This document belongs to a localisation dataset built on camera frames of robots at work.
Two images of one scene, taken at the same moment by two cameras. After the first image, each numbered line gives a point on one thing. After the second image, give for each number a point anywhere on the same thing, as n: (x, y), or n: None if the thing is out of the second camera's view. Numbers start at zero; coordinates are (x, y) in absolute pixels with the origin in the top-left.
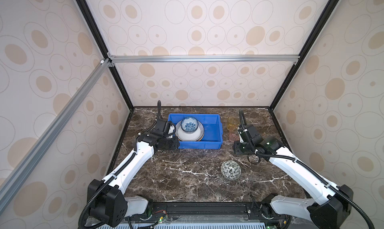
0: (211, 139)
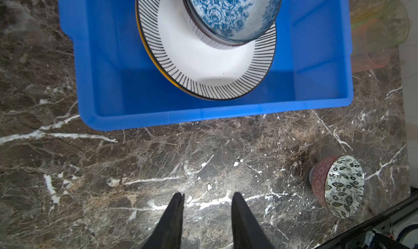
0: (122, 87)
